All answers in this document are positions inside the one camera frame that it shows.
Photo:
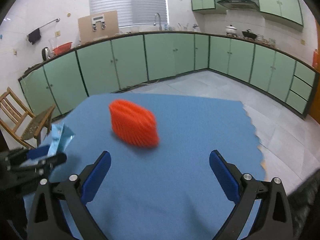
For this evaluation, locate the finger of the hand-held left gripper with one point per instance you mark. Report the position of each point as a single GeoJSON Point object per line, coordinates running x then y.
{"type": "Point", "coordinates": [53, 160]}
{"type": "Point", "coordinates": [37, 153]}

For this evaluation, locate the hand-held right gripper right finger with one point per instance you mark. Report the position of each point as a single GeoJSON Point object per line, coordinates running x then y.
{"type": "Point", "coordinates": [223, 177]}

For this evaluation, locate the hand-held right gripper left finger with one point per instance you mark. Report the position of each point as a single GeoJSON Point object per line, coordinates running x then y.
{"type": "Point", "coordinates": [96, 177]}

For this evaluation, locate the clear plastic wrapper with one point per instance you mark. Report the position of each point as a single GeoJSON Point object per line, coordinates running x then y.
{"type": "Point", "coordinates": [60, 137]}

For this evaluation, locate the orange foam net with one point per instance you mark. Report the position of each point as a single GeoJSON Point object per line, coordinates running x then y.
{"type": "Point", "coordinates": [132, 125]}

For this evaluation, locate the wooden chair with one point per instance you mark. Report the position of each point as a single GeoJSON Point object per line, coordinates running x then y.
{"type": "Point", "coordinates": [37, 122]}

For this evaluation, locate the blue foam mat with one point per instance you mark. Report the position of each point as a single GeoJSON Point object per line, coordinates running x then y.
{"type": "Point", "coordinates": [187, 130]}

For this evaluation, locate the metal kettle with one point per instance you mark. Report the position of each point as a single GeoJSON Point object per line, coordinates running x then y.
{"type": "Point", "coordinates": [46, 53]}

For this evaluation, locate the red basin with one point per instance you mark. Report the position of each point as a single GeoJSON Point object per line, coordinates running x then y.
{"type": "Point", "coordinates": [63, 48]}

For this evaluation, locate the glass pitcher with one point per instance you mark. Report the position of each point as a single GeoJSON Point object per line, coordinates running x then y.
{"type": "Point", "coordinates": [53, 46]}

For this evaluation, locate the dark towel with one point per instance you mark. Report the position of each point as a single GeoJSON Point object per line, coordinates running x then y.
{"type": "Point", "coordinates": [34, 36]}

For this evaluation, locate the metal towel bar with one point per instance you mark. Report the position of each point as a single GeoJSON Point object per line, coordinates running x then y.
{"type": "Point", "coordinates": [47, 24]}

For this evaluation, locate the green lower kitchen cabinets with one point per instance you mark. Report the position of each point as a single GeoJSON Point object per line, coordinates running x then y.
{"type": "Point", "coordinates": [160, 55]}

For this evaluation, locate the green kitchen cabinets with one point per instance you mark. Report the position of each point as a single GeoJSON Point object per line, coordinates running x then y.
{"type": "Point", "coordinates": [275, 0]}
{"type": "Point", "coordinates": [160, 55]}

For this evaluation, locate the cardboard board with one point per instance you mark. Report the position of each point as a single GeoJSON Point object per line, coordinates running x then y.
{"type": "Point", "coordinates": [110, 27]}

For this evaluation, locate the black wok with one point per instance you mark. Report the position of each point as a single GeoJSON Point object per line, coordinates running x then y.
{"type": "Point", "coordinates": [249, 34]}

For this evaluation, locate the white pot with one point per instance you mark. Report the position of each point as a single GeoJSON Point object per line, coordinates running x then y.
{"type": "Point", "coordinates": [231, 30]}

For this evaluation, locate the metal faucet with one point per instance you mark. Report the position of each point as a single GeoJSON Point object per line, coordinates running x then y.
{"type": "Point", "coordinates": [158, 21]}

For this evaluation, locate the range hood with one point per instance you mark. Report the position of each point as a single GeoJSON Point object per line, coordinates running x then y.
{"type": "Point", "coordinates": [237, 4]}

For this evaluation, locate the white window blind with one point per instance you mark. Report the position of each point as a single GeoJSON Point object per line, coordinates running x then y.
{"type": "Point", "coordinates": [127, 2]}

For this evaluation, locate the green upper kitchen cabinets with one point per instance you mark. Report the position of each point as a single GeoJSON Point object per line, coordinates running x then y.
{"type": "Point", "coordinates": [275, 0]}

